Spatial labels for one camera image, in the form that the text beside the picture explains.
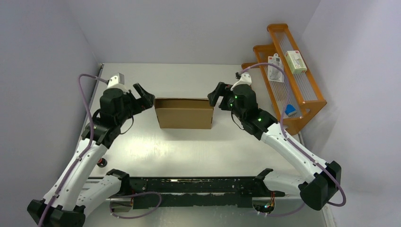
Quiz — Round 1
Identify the brown cardboard box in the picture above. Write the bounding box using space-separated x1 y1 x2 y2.
154 98 214 130

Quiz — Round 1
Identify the orange wooden tiered rack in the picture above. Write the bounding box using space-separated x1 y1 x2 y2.
253 24 327 135

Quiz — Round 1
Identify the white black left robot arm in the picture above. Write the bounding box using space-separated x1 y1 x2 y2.
27 83 155 227

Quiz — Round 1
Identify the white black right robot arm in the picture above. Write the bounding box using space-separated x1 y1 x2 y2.
207 82 344 210

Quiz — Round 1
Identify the white green product box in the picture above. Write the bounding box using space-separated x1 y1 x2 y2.
285 50 307 74

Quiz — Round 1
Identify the blue small object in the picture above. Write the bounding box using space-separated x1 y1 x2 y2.
285 104 297 117

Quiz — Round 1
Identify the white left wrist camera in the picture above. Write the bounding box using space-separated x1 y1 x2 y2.
107 73 129 94

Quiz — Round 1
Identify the clear packaged cable bag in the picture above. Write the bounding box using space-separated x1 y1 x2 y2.
267 53 284 83

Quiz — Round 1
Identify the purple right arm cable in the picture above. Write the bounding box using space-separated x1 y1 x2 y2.
235 62 347 218

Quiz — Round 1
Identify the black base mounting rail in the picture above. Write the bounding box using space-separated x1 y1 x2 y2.
130 176 285 209

